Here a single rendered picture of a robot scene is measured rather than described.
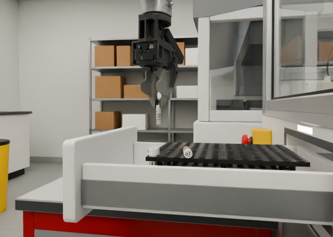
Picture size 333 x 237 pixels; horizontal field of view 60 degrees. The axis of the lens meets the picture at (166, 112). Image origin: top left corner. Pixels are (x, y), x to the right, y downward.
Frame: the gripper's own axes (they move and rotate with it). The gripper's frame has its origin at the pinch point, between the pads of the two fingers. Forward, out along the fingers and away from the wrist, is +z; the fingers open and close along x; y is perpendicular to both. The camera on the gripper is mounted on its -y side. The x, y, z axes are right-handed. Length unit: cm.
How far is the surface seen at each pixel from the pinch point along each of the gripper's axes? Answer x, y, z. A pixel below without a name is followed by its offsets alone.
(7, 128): -320, -173, 20
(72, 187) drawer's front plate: 5.7, 33.7, 12.7
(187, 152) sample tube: 17.8, 24.0, 8.5
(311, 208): 33.6, 23.3, 14.1
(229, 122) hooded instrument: 0, -64, 5
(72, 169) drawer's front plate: 5.8, 33.8, 10.5
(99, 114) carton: -259, -281, 1
